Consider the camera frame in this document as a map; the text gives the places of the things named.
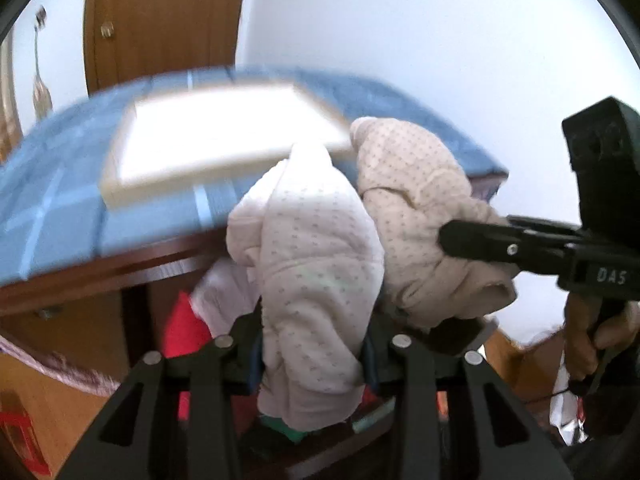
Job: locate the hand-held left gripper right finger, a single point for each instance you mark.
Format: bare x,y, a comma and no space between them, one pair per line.
370,365

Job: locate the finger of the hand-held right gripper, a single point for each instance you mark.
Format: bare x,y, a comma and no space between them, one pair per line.
545,224
500,245

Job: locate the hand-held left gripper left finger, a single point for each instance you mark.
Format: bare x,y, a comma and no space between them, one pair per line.
256,360

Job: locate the light pink underwear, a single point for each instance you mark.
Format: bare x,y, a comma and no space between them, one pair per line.
225,300

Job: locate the bright red underwear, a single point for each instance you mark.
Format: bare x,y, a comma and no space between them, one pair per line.
185,330

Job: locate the pale pink dotted underwear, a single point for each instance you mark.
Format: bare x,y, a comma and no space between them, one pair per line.
310,260

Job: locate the shallow wooden tray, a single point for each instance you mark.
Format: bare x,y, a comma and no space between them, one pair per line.
200,125

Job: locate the person's right hand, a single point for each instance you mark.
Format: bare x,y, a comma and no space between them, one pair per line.
582,330

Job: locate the white plastic bag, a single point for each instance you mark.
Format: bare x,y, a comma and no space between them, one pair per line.
565,410

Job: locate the red plastic box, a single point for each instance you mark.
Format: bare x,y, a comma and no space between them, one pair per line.
20,435

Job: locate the blue plaid tablecloth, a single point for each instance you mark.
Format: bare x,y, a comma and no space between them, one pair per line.
50,200

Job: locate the curtain tieback tassel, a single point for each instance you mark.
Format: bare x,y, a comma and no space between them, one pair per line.
41,92

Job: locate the brown wooden door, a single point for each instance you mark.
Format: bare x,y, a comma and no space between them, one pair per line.
165,20

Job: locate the brass door knob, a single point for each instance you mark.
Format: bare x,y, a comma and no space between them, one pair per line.
106,29

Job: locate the metal wall hook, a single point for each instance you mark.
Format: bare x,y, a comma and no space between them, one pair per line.
40,16

